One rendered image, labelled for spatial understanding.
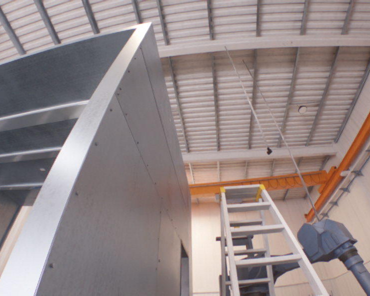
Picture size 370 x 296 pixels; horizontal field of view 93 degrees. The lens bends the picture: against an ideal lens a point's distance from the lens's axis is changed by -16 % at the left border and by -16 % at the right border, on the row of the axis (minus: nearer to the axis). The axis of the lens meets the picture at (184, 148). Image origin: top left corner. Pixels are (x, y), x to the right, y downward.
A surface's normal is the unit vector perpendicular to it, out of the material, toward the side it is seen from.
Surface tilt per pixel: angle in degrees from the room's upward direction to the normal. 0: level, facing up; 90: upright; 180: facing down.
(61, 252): 90
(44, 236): 90
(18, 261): 90
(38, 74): 180
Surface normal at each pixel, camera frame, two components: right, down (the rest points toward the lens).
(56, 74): 0.00, 0.72
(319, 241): 0.47, -0.37
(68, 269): 0.99, -0.10
